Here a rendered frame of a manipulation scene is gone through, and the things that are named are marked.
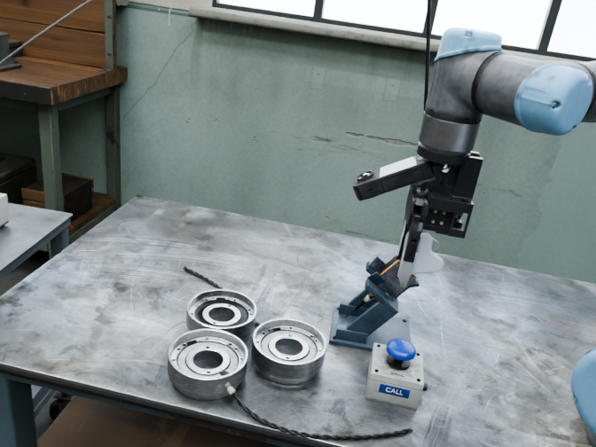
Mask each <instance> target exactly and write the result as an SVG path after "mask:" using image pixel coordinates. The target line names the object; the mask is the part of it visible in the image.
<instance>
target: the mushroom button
mask: <svg viewBox="0 0 596 447"><path fill-rule="evenodd" d="M386 351H387V352H388V354H389V355H390V356H391V357H393V358H394V360H395V361H396V362H397V363H402V362H403V361H410V360H413V359H414V358H415V356H416V349H415V347H414V346H413V345H412V344H411V343H410V342H409V341H407V340H403V339H393V340H391V341H389V342H388V344H387V347H386Z"/></svg>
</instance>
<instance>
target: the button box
mask: <svg viewBox="0 0 596 447"><path fill-rule="evenodd" d="M386 347H387V345H384V344H380V343H376V342H375V343H374V344H373V348H372V355H371V359H370V364H369V368H368V376H367V384H366V392H365V399H367V400H371V401H375V402H379V403H383V404H390V405H394V406H397V407H402V408H405V409H409V410H414V411H417V409H418V405H419V402H420V397H421V393H422V391H427V383H426V382H424V373H423V353H420V352H417V351H416V356H415V358H414V359H413V360H410V361H403V362H402V363H397V362H396V361H395V360H394V358H393V357H391V356H390V355H389V354H388V352H387V351H386Z"/></svg>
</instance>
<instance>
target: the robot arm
mask: <svg viewBox="0 0 596 447"><path fill-rule="evenodd" d="M501 44H502V36H501V35H500V34H497V33H493V32H489V31H483V30H477V29H471V28H464V27H450V28H448V29H446V30H445V31H444V32H443V36H442V39H441V42H440V46H439V50H438V52H437V56H436V58H435V60H434V63H435V67H434V71H433V75H432V79H431V83H430V87H429V92H428V95H427V103H426V107H425V111H424V114H423V119H422V123H421V127H420V134H419V144H418V149H417V154H418V155H416V156H413V157H411V158H408V159H405V160H402V161H398V162H395V163H392V164H390V165H387V166H385V167H382V168H379V169H375V170H370V171H366V172H364V173H362V174H360V175H358V176H356V177H355V180H354V184H353V189H354V192H355V194H356V196H357V199H358V200H360V201H361V200H368V199H371V198H374V197H376V196H378V195H381V194H383V193H386V192H391V191H394V190H396V189H399V188H402V187H405V186H407V185H411V187H410V190H409V193H408V197H407V201H406V207H405V216H404V224H403V229H402V233H401V239H400V244H399V249H398V255H397V256H398V257H399V258H400V259H401V262H400V267H399V271H398V274H397V276H398V278H399V281H400V284H401V287H403V288H406V286H407V284H408V281H409V278H410V275H412V274H416V273H429V272H438V271H440V270H441V269H442V268H443V259H442V258H441V257H439V256H438V255H436V254H435V253H434V252H435V251H437V250H438V248H439V246H440V244H439V242H438V241H437V240H436V239H433V238H432V237H431V235H430V234H428V231H435V233H439V234H444V235H448V236H452V237H457V238H462V239H464V238H465V236H466V232H467V226H468V224H469V220H470V217H471V214H472V211H473V207H474V203H473V201H472V199H473V196H474V190H475V187H476V184H477V180H478V177H479V174H480V170H481V167H482V162H483V158H481V157H480V153H479V152H473V150H474V144H475V141H476V138H477V134H478V131H479V128H480V124H481V121H482V115H483V114H485V115H488V116H491V117H494V118H497V119H500V120H502V121H505V122H510V123H513V124H516V125H519V126H522V127H524V128H525V129H528V130H530V131H533V132H536V133H545V134H549V135H553V136H562V135H565V134H568V133H569V132H570V131H571V130H572V129H573V128H575V127H576V126H577V125H578V124H579V123H580V122H596V60H594V61H589V62H569V61H547V60H537V59H528V58H524V57H519V56H514V55H510V54H506V53H504V52H501V51H502V48H501ZM445 164H447V165H446V166H445ZM463 213H466V214H468V215H467V220H466V224H465V228H464V231H463V230H458V229H461V227H462V224H463V223H462V221H461V219H460V218H461V217H462V216H463ZM452 228H456V229H452ZM457 228H458V229H457ZM570 386H571V391H572V393H573V397H574V403H575V406H576V409H577V411H578V413H579V414H580V416H581V418H582V419H583V421H584V423H585V424H586V426H585V427H586V434H587V436H588V438H589V441H590V443H591V445H592V447H596V347H595V348H592V349H589V350H588V351H587V352H586V353H585V354H584V355H583V357H582V358H581V359H580V360H579V361H578V362H577V363H576V365H575V367H574V369H573V372H572V374H571V381H570Z"/></svg>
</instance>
